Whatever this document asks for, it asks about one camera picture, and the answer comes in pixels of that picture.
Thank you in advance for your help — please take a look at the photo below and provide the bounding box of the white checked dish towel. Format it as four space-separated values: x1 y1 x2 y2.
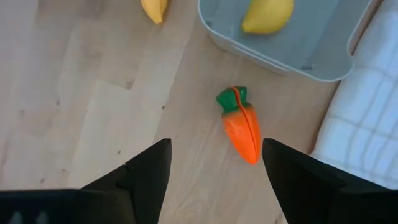
310 0 398 190

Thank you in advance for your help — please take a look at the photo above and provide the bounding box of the yellow toy banana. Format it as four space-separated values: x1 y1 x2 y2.
140 0 169 24

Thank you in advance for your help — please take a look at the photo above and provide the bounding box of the yellow toy lemon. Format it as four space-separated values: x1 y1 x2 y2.
241 0 295 35

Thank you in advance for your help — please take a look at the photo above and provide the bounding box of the grey plastic tupperware container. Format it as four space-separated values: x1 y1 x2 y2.
197 0 385 82

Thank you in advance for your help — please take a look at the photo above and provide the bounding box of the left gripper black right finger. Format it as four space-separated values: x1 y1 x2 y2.
262 138 398 224

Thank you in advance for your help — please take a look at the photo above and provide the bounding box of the orange toy carrot green top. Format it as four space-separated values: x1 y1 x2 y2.
216 86 261 165

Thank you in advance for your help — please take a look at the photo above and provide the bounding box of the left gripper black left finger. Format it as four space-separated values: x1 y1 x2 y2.
80 138 173 224

